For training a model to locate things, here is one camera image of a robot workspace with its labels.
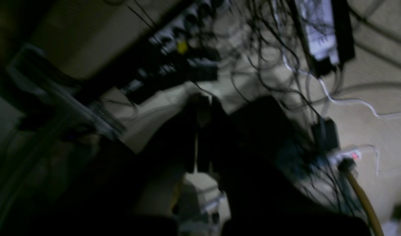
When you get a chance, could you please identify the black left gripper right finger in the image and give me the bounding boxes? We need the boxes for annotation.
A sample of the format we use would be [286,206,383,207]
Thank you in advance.
[201,96,371,236]

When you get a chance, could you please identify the black labelled power brick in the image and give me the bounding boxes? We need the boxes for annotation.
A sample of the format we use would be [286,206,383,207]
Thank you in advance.
[288,0,356,78]

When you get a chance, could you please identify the white cable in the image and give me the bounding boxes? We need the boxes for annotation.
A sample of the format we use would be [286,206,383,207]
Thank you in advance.
[273,0,401,177]

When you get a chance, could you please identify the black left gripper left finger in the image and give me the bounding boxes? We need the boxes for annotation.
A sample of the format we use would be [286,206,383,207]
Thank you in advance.
[30,93,201,236]

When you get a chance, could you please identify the tangled black cables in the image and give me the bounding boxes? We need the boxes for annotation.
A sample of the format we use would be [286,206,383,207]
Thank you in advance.
[128,0,401,210]

